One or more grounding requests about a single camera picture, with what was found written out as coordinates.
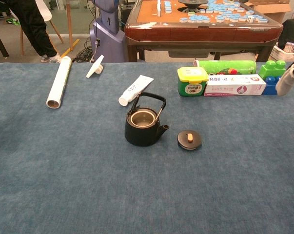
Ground black cable bundle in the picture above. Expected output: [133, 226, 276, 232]
[72, 36, 96, 63]

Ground black bag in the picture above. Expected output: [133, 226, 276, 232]
[278, 19, 294, 49]

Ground black round container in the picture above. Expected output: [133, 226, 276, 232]
[124, 92, 170, 147]

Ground brown mahjong table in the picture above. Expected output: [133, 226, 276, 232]
[124, 0, 284, 63]

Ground black mahjong table centre disc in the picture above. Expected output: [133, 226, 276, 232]
[177, 0, 209, 13]

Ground person in black trousers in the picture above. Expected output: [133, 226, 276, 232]
[9, 0, 62, 63]

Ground black teapot lid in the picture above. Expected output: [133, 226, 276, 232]
[177, 129, 203, 151]

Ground white basket with items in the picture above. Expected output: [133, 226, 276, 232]
[270, 41, 294, 62]

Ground white toothpaste tube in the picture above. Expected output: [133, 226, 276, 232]
[118, 75, 155, 107]

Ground white flat plastic hook plate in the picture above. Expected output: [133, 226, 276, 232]
[85, 54, 105, 79]

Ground white paper roll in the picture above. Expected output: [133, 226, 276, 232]
[46, 56, 72, 109]

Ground white chair wooden legs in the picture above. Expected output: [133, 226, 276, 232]
[10, 0, 64, 56]

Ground blue toy brick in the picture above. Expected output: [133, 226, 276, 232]
[262, 76, 283, 96]

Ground cardboard box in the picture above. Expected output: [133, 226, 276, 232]
[244, 0, 294, 24]

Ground blue table mat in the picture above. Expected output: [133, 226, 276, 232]
[0, 62, 294, 234]

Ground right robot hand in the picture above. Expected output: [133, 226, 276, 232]
[275, 56, 294, 96]

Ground white pink toothpaste box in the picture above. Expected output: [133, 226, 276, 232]
[204, 74, 267, 97]

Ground wooden post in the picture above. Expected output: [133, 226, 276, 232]
[65, 0, 74, 52]

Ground green chips can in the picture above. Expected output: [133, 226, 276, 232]
[193, 59, 257, 76]

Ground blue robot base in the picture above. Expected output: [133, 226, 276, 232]
[89, 0, 128, 63]

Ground green toy brick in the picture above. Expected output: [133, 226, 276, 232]
[258, 59, 288, 80]

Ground green tub yellow lid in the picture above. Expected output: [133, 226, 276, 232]
[177, 66, 209, 97]

